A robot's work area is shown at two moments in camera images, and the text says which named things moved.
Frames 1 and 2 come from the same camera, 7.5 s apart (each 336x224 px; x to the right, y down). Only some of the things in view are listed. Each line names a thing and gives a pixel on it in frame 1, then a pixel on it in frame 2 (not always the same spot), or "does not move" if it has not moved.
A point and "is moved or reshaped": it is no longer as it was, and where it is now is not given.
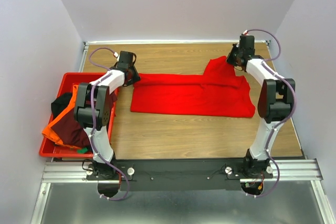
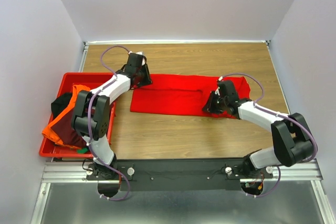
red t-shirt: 219,92 is moved or reshaped
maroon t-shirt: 70,132 does not move
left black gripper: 136,78 to 148,80
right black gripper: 229,60 to 208,106
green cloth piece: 82,151 does not move
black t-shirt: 60,103 does not move
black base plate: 179,174 does not move
